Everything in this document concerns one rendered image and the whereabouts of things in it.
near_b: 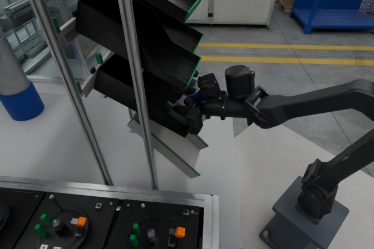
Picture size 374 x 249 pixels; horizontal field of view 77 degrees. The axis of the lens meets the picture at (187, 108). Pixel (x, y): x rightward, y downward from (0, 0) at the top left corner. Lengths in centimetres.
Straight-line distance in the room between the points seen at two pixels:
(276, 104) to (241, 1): 395
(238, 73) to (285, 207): 39
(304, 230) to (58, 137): 104
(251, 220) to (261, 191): 12
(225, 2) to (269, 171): 366
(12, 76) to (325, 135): 246
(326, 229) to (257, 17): 409
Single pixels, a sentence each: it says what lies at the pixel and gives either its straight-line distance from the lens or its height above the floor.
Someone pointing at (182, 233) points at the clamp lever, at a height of 107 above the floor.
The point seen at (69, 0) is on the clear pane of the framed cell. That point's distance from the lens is 142.
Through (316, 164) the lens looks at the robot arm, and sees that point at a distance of 65.
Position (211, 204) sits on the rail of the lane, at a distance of 82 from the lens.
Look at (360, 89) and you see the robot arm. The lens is 49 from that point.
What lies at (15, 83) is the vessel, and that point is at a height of 107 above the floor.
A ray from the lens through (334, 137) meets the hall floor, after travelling 267.
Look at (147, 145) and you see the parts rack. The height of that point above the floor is 115.
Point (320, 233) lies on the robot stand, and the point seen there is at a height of 106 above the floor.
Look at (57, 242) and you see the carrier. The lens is 81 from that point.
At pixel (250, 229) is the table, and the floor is 86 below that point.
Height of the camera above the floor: 168
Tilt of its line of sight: 41 degrees down
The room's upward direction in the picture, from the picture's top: straight up
